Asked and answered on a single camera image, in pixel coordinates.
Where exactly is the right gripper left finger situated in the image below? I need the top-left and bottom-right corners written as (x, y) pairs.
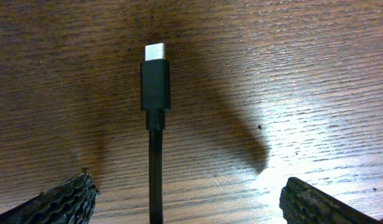
top-left (0, 172), bottom-right (100, 224)

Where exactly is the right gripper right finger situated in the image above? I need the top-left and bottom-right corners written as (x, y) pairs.
top-left (280, 177), bottom-right (383, 224)

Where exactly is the black charging cable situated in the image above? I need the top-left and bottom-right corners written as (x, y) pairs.
top-left (139, 42), bottom-right (172, 224)

